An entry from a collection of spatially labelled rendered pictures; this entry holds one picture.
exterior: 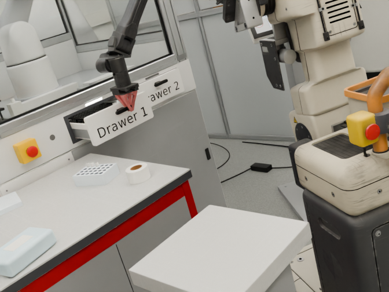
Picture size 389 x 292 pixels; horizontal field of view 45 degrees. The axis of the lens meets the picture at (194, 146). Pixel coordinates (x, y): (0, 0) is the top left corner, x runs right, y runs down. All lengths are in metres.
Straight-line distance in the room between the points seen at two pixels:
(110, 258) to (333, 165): 0.63
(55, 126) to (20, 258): 0.75
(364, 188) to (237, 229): 0.30
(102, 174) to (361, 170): 0.79
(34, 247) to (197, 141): 1.23
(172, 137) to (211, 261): 1.25
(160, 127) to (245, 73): 1.54
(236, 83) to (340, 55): 2.20
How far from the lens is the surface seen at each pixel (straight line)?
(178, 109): 2.18
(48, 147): 1.83
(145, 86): 2.04
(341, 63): 1.48
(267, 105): 3.52
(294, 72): 2.39
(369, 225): 1.16
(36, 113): 1.80
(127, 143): 2.01
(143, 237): 1.37
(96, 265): 1.30
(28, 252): 1.21
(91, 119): 1.72
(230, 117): 3.78
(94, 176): 1.52
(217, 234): 1.05
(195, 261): 0.98
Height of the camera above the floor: 1.29
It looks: 19 degrees down
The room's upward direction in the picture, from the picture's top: 16 degrees counter-clockwise
